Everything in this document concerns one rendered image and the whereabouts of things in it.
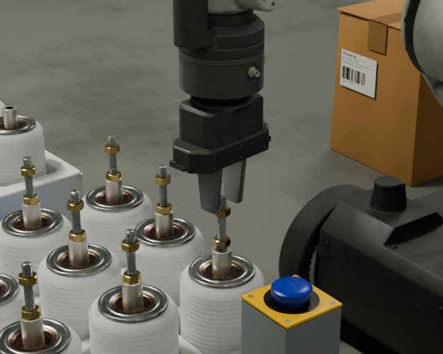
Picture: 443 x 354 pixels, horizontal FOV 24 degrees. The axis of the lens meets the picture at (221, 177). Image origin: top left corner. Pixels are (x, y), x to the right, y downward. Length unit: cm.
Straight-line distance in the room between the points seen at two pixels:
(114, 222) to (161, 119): 101
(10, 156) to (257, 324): 68
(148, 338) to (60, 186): 56
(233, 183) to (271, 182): 86
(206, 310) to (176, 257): 10
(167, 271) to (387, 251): 31
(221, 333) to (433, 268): 31
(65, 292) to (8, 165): 45
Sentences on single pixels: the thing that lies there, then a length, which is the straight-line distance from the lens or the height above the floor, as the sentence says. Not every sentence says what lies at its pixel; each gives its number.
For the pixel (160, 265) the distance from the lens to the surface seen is 122.
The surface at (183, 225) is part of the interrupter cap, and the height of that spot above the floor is 25.
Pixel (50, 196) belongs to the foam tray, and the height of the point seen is 16.
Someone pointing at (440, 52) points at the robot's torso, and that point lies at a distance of 115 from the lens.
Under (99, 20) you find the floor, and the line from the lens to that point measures 308.
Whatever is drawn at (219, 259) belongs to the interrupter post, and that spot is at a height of 27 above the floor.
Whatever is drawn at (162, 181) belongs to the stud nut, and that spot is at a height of 32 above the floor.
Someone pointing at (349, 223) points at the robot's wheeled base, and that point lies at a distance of 141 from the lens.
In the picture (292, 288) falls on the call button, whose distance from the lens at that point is 98.
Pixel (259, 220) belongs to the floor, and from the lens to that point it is 184.
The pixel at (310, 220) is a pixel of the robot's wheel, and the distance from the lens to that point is 146.
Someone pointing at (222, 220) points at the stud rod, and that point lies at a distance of 113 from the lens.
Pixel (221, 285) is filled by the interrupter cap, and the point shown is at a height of 25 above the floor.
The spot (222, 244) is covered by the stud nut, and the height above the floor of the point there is 29.
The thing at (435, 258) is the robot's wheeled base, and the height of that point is 19.
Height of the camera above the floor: 83
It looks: 24 degrees down
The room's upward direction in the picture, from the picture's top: straight up
